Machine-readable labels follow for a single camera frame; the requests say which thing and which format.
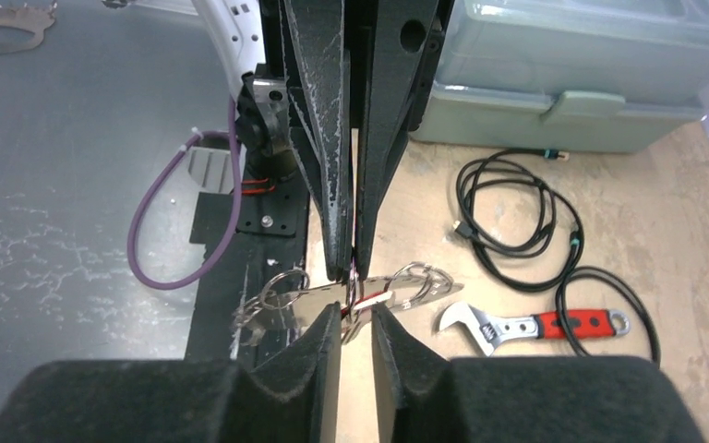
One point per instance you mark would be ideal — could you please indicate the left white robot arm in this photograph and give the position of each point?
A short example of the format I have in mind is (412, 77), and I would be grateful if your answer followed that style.
(250, 39)

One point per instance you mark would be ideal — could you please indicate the clear plastic storage box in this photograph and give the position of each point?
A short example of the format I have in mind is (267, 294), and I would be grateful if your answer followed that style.
(606, 76)

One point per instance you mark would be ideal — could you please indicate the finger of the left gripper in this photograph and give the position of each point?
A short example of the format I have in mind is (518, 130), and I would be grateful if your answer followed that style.
(315, 33)
(395, 46)

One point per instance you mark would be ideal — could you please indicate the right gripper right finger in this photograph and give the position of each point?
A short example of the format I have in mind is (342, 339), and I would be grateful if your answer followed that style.
(424, 397)

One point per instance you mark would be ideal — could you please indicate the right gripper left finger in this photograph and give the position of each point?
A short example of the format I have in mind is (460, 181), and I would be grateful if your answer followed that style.
(292, 397)

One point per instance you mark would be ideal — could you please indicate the red handled adjustable wrench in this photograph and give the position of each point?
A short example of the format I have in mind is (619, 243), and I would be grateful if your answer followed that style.
(488, 332)

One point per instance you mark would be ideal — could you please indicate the red key tag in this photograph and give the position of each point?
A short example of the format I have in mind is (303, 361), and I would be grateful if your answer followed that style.
(367, 302)

